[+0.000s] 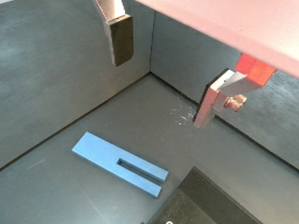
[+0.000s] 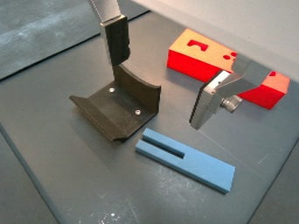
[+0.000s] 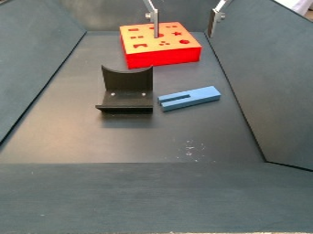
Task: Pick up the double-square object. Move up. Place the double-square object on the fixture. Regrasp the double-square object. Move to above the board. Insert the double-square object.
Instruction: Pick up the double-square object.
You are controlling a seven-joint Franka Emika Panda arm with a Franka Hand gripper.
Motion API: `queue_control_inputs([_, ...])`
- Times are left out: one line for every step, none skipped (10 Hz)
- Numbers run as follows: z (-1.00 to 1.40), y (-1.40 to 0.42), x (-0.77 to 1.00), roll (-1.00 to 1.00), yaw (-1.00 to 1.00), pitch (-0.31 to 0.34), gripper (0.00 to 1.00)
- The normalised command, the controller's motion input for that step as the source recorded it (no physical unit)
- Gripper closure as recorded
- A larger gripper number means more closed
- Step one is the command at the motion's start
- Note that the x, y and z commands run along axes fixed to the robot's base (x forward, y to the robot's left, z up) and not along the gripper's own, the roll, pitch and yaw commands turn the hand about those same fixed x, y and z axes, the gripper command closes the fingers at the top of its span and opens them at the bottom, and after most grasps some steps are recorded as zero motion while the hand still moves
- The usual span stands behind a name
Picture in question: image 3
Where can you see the blue double-square peg block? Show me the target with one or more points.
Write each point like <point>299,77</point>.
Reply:
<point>187,98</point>

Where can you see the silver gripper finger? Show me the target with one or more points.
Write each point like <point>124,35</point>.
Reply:
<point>216,16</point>
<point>152,16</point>

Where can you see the black curved holder stand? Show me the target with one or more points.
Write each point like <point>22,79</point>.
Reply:
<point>128,91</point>

